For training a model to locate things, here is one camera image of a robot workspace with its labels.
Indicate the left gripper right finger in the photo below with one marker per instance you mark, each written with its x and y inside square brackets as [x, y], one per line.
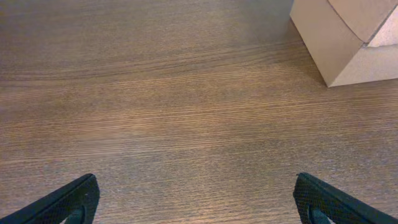
[320, 202]

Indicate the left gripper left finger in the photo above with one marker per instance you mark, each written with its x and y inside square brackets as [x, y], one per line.
[75, 202]

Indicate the brown cardboard box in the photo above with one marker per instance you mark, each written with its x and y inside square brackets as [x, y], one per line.
[350, 41]

